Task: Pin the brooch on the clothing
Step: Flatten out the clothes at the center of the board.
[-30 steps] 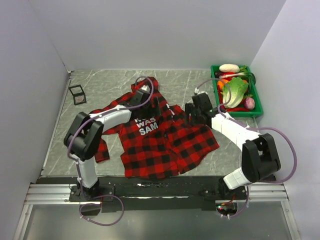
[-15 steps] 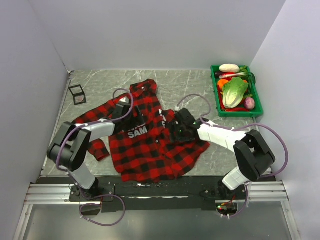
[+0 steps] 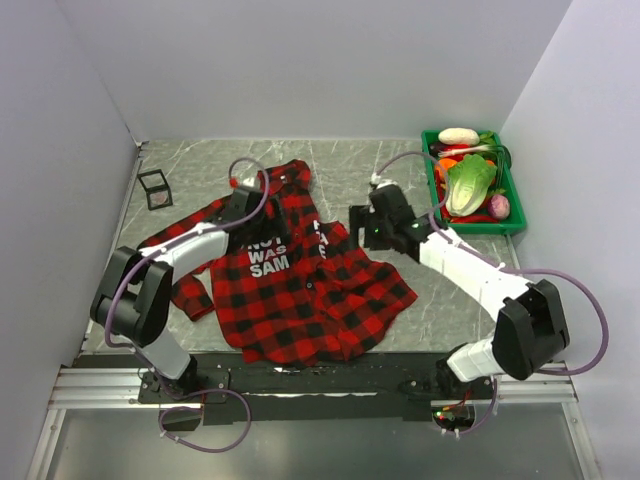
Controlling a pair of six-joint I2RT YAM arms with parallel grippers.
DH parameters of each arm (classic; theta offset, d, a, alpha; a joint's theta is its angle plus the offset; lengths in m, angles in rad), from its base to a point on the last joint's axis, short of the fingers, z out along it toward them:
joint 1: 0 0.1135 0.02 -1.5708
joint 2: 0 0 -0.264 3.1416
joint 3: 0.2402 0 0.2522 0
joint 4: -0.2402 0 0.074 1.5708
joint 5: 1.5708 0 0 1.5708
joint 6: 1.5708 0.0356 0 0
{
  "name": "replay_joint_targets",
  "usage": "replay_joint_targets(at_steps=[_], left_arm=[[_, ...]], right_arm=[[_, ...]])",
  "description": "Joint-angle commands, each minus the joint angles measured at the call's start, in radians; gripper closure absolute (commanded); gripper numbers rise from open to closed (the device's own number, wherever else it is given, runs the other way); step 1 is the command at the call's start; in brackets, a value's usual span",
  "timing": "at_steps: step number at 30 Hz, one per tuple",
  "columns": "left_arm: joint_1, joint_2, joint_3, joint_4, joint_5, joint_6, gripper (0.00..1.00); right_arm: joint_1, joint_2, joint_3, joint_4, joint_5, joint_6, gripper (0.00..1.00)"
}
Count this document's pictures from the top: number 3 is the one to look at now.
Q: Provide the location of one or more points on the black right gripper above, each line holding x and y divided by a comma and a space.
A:
363, 216

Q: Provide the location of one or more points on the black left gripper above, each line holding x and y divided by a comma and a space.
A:
282, 226

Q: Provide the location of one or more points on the red black plaid shirt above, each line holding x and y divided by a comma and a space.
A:
297, 300

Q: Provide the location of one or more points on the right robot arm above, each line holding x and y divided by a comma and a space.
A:
530, 324

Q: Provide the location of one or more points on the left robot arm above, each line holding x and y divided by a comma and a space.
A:
133, 298

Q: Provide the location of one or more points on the round pink brooch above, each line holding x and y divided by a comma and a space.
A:
158, 198

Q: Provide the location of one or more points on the black brooch display box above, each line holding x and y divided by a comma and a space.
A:
154, 181

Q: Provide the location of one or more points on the orange fruit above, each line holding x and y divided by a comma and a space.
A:
444, 164

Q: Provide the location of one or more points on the dark purple eggplant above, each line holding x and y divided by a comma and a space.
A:
437, 147

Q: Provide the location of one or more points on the red chili pepper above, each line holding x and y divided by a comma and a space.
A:
474, 219

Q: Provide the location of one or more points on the green white cabbage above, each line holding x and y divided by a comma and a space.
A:
469, 182

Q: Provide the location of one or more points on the white potato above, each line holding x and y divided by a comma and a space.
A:
459, 136

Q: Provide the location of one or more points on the purple onion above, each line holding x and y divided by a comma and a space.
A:
499, 207

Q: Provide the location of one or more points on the white green onion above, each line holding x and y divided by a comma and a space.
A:
452, 150

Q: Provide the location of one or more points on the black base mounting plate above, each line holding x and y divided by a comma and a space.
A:
376, 385

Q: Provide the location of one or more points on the small circuit board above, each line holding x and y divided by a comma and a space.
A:
459, 418

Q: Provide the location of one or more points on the aluminium frame rail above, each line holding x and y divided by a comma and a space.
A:
121, 388

